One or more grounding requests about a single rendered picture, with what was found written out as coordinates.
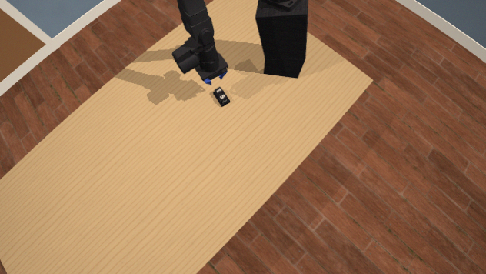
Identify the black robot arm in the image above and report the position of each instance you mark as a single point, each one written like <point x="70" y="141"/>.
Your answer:
<point x="200" y="27"/>

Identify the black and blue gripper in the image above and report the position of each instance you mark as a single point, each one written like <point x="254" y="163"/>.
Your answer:
<point x="212" y="69"/>

